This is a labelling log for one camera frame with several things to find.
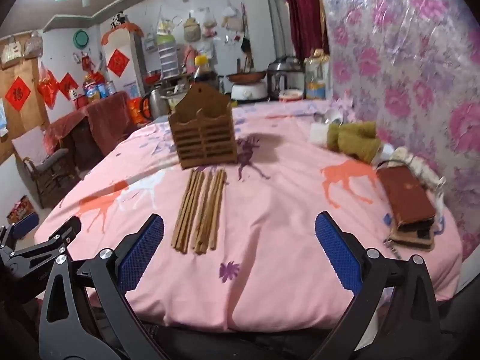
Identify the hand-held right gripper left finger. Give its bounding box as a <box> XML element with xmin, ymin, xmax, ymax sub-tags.
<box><xmin>38</xmin><ymin>213</ymin><xmax>165</xmax><ymax>360</ymax></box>

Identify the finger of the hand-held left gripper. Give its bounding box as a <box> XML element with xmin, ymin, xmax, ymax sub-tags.
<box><xmin>0</xmin><ymin>212</ymin><xmax>41</xmax><ymax>253</ymax></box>
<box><xmin>7</xmin><ymin>215</ymin><xmax>82</xmax><ymax>263</ymax></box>

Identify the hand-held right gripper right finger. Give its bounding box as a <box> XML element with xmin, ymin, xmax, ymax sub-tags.
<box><xmin>315</xmin><ymin>212</ymin><xmax>441</xmax><ymax>360</ymax></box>

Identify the group of wooden chopsticks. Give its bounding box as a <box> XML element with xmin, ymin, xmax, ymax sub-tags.
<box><xmin>170</xmin><ymin>168</ymin><xmax>227</xmax><ymax>255</ymax></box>

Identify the wooden chopstick holder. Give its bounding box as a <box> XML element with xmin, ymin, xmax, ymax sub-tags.
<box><xmin>168</xmin><ymin>82</ymin><xmax>239</xmax><ymax>169</ymax></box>

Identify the red printed box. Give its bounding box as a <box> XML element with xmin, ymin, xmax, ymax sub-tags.
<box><xmin>7</xmin><ymin>195</ymin><xmax>39</xmax><ymax>226</ymax></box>

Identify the wooden chair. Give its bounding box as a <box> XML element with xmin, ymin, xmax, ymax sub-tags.
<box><xmin>22</xmin><ymin>148</ymin><xmax>81</xmax><ymax>209</ymax></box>

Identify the pink printed bed sheet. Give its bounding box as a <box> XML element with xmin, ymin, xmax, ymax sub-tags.
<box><xmin>34</xmin><ymin>99</ymin><xmax>463</xmax><ymax>327</ymax></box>

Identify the tan cardboard box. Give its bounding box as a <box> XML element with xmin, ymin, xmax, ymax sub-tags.
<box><xmin>388</xmin><ymin>214</ymin><xmax>436</xmax><ymax>251</ymax></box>

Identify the white foam board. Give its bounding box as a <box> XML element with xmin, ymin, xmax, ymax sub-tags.
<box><xmin>11</xmin><ymin>125</ymin><xmax>52</xmax><ymax>166</ymax></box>

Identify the brown leather wallet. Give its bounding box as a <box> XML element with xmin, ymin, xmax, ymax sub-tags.
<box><xmin>376</xmin><ymin>165</ymin><xmax>437</xmax><ymax>233</ymax></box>

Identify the olive green fuzzy glove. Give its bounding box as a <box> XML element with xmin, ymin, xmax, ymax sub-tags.
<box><xmin>310</xmin><ymin>121</ymin><xmax>382</xmax><ymax>163</ymax></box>

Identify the cream fuzzy glove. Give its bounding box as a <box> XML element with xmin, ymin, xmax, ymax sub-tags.
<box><xmin>390</xmin><ymin>146</ymin><xmax>448</xmax><ymax>197</ymax></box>

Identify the red diamond paper decoration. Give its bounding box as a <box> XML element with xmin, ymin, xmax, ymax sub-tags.
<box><xmin>107</xmin><ymin>49</ymin><xmax>131</xmax><ymax>78</ymax></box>
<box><xmin>59</xmin><ymin>72</ymin><xmax>79</xmax><ymax>100</ymax></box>
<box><xmin>4</xmin><ymin>76</ymin><xmax>32</xmax><ymax>112</ymax></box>

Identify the orange snack bag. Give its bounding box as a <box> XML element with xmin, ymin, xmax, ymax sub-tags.
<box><xmin>127</xmin><ymin>97</ymin><xmax>151</xmax><ymax>126</ymax></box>

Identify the red hanging ornament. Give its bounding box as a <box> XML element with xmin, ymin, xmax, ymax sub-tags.
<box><xmin>37</xmin><ymin>62</ymin><xmax>61</xmax><ymax>109</ymax></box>

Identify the stainless steel kettle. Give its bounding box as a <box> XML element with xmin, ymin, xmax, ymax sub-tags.
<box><xmin>140</xmin><ymin>86</ymin><xmax>170</xmax><ymax>122</ymax></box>

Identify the yellow oil jug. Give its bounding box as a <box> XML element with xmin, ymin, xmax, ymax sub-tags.
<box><xmin>84</xmin><ymin>73</ymin><xmax>102</xmax><ymax>101</ymax></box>

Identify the brown wooden door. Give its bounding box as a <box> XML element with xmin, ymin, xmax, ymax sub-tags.
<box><xmin>0</xmin><ymin>34</ymin><xmax>51</xmax><ymax>166</ymax></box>

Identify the blue tin can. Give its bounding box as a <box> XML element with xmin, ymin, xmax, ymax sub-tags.
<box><xmin>97</xmin><ymin>80</ymin><xmax>118</xmax><ymax>97</ymax></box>

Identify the red instant noodle bowl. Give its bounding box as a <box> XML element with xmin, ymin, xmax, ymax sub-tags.
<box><xmin>278</xmin><ymin>89</ymin><xmax>304</xmax><ymax>103</ymax></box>

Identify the clear cooking oil bottle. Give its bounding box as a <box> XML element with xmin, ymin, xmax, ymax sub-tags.
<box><xmin>304</xmin><ymin>50</ymin><xmax>331</xmax><ymax>101</ymax></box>

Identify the white induction cooker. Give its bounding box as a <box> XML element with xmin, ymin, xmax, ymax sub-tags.
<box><xmin>230</xmin><ymin>81</ymin><xmax>269</xmax><ymax>102</ymax></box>

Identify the silver pressure cooker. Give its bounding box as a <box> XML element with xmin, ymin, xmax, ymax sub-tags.
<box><xmin>267</xmin><ymin>56</ymin><xmax>306</xmax><ymax>100</ymax></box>

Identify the white refrigerator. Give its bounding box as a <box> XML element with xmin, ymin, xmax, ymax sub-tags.
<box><xmin>101</xmin><ymin>30</ymin><xmax>146</xmax><ymax>95</ymax></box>

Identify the dark sauce bottle yellow cap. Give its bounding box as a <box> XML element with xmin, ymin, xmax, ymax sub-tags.
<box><xmin>193</xmin><ymin>55</ymin><xmax>217</xmax><ymax>83</ymax></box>

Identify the green plastic basin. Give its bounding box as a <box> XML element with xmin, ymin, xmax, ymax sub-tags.
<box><xmin>73</xmin><ymin>29</ymin><xmax>91</xmax><ymax>50</ymax></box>

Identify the stacked steamer green lid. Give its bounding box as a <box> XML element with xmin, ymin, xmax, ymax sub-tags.
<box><xmin>157</xmin><ymin>34</ymin><xmax>178</xmax><ymax>80</ymax></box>

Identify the pink thermos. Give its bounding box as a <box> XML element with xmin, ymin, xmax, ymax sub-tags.
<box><xmin>182</xmin><ymin>45</ymin><xmax>199</xmax><ymax>75</ymax></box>

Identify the orange cloth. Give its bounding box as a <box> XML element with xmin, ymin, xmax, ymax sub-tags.
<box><xmin>100</xmin><ymin>22</ymin><xmax>145</xmax><ymax>46</ymax></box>

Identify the beige hanging bag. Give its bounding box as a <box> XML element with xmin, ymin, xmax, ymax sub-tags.
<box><xmin>184</xmin><ymin>13</ymin><xmax>202</xmax><ymax>43</ymax></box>

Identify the hanging plastic bag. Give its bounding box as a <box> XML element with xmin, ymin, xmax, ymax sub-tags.
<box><xmin>221</xmin><ymin>2</ymin><xmax>245</xmax><ymax>31</ymax></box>
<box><xmin>202</xmin><ymin>7</ymin><xmax>219</xmax><ymax>39</ymax></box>

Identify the dark red curtain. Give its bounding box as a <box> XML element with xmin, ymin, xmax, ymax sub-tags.
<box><xmin>283</xmin><ymin>0</ymin><xmax>331</xmax><ymax>60</ymax></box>

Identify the metal key chain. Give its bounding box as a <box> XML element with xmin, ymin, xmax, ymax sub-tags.
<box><xmin>382</xmin><ymin>237</ymin><xmax>405</xmax><ymax>260</ymax></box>

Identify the black cord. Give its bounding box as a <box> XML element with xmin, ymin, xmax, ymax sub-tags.
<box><xmin>375</xmin><ymin>158</ymin><xmax>411</xmax><ymax>169</ymax></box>

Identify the floral plastic wall covering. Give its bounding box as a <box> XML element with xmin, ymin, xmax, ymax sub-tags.
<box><xmin>317</xmin><ymin>0</ymin><xmax>480</xmax><ymax>263</ymax></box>

